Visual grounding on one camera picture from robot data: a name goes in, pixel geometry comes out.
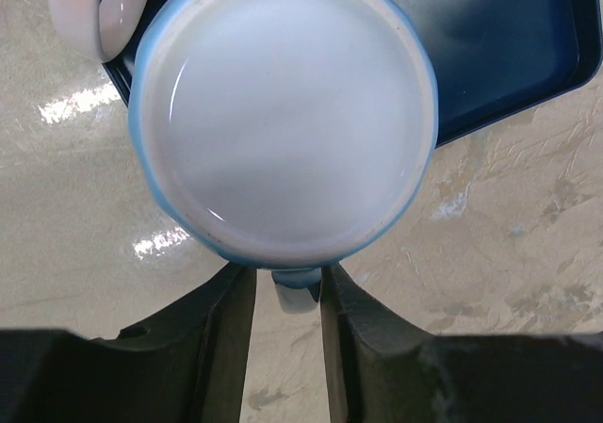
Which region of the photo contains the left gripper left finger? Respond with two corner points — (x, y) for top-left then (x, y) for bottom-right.
(1, 264), (257, 422)

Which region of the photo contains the pink mug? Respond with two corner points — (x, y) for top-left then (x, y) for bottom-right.
(48, 0), (147, 62)

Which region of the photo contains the dark blue tray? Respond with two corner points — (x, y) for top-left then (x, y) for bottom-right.
(107, 0), (602, 153)

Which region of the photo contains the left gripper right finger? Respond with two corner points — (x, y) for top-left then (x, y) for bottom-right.
(320, 265), (602, 422)

